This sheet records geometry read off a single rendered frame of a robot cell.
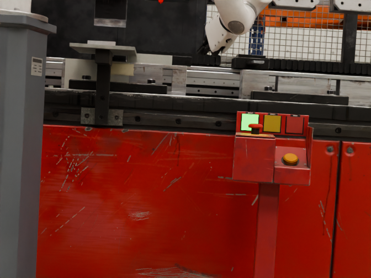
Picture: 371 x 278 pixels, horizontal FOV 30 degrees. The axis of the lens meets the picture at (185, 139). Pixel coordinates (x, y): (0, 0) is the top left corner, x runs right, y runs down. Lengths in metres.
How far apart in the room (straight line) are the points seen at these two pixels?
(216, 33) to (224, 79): 0.41
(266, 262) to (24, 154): 0.78
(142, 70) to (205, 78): 0.34
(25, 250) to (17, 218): 0.08
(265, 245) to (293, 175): 0.21
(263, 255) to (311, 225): 0.31
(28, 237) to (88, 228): 0.66
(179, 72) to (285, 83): 0.34
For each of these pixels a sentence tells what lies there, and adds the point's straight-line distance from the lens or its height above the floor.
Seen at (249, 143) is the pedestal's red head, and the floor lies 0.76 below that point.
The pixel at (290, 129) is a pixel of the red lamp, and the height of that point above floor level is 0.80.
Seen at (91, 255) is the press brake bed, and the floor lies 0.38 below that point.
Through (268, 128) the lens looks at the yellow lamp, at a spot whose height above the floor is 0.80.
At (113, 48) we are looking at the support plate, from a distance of 1.94.
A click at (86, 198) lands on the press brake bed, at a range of 2.09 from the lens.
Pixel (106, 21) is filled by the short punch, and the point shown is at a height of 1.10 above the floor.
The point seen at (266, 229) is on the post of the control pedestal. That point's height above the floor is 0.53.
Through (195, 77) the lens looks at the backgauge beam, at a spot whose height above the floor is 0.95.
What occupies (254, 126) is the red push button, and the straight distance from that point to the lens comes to 1.84.
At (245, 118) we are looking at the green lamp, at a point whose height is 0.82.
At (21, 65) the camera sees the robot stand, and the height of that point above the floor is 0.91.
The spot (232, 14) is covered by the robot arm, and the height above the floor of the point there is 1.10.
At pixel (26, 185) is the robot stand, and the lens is 1.41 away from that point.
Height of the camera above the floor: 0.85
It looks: 3 degrees down
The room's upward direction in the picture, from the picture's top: 3 degrees clockwise
